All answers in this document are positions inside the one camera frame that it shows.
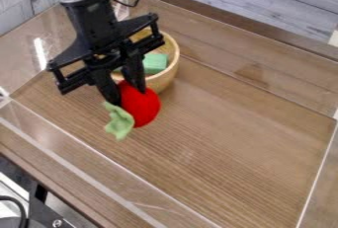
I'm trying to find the clear acrylic corner bracket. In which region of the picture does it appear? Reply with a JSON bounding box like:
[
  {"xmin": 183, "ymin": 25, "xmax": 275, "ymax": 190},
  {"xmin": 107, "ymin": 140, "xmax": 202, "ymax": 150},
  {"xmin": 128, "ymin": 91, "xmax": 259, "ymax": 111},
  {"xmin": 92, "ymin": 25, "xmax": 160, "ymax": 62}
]
[{"xmin": 112, "ymin": 0, "xmax": 129, "ymax": 21}]

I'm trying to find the green rectangular block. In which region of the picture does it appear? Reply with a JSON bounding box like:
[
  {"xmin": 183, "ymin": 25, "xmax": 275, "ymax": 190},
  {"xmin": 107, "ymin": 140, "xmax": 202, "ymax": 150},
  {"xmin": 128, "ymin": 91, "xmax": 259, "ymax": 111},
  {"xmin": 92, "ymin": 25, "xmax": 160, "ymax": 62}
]
[{"xmin": 112, "ymin": 52, "xmax": 170, "ymax": 76}]

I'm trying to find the red plush strawberry toy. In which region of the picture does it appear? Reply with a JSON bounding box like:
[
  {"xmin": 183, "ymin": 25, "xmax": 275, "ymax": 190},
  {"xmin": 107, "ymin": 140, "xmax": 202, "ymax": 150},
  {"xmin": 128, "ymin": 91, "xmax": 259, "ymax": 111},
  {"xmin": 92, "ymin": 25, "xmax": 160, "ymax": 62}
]
[{"xmin": 104, "ymin": 81, "xmax": 162, "ymax": 141}]

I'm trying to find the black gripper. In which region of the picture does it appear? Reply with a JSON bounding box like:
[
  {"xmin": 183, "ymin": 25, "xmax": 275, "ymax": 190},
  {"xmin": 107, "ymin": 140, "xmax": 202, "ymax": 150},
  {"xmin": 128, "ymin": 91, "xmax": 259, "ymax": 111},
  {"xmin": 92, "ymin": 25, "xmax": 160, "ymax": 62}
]
[{"xmin": 47, "ymin": 0, "xmax": 164, "ymax": 106}]

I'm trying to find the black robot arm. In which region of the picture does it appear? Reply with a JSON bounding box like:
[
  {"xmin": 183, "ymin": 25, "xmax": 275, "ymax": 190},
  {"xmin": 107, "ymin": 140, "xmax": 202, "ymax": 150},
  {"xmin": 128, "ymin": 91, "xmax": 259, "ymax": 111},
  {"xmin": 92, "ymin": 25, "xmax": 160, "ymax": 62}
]
[{"xmin": 47, "ymin": 0, "xmax": 166, "ymax": 105}]

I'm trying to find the wooden bowl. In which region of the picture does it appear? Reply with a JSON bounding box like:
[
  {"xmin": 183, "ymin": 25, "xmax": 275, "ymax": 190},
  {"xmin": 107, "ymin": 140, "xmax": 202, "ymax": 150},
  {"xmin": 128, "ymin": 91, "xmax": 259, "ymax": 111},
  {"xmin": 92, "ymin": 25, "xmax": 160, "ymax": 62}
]
[{"xmin": 109, "ymin": 29, "xmax": 180, "ymax": 95}]

